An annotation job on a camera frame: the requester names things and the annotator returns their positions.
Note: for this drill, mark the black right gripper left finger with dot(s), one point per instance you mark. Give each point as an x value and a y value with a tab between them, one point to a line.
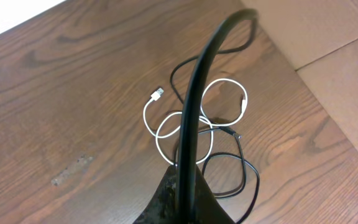
161	208

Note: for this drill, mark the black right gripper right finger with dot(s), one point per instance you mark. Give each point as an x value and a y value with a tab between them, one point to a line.
207	210

